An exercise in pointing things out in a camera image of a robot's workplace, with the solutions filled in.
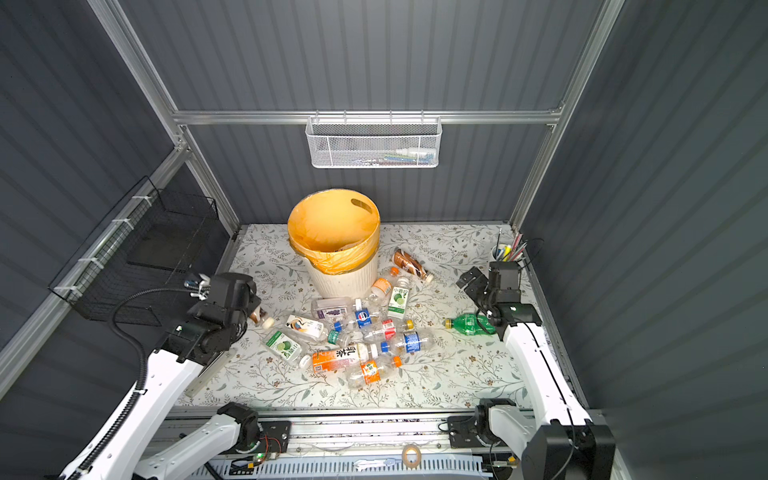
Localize green plastic bottle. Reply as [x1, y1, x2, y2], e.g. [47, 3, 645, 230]
[443, 313, 496, 336]

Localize white orange label bottle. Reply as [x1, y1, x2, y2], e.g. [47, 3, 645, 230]
[285, 315, 329, 343]

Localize blue label clear water bottle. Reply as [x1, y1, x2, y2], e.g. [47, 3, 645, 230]
[379, 329, 436, 356]

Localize brown coffee bottle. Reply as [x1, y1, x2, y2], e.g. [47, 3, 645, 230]
[392, 248, 434, 284]

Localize orange milk tea bottle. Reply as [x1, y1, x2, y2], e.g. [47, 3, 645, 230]
[299, 343, 381, 373]

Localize orange label small bottle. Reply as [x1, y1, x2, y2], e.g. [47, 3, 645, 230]
[346, 355, 402, 389]

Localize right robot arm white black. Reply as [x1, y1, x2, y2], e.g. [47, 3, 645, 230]
[456, 261, 616, 479]

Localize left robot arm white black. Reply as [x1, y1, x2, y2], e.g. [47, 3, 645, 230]
[59, 272, 262, 479]

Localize white bin with yellow bag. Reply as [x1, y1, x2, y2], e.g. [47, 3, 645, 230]
[287, 189, 381, 298]

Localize white pen holder cup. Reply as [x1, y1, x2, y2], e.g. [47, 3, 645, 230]
[490, 228, 528, 262]

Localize green lime label bottle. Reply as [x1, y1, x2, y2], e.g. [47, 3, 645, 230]
[387, 276, 412, 319]

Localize red label yellow cap bottle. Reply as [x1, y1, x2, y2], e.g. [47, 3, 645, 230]
[361, 318, 415, 343]

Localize orange cap clear bottle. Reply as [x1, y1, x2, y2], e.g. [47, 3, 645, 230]
[366, 267, 400, 306]

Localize pepsi blue label bottle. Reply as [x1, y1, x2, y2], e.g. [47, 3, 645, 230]
[354, 298, 373, 329]

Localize white spray bottle in basket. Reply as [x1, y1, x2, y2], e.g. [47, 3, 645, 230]
[394, 147, 437, 164]

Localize tape roll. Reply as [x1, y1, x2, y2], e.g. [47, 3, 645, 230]
[401, 444, 422, 469]

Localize black wire side basket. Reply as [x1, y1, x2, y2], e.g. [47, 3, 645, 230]
[48, 182, 227, 326]

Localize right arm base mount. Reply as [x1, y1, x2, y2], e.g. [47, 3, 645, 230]
[437, 415, 490, 449]

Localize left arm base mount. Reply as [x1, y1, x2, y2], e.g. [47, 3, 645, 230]
[232, 421, 292, 456]

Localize white wire wall basket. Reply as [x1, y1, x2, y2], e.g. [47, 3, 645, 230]
[305, 115, 443, 169]

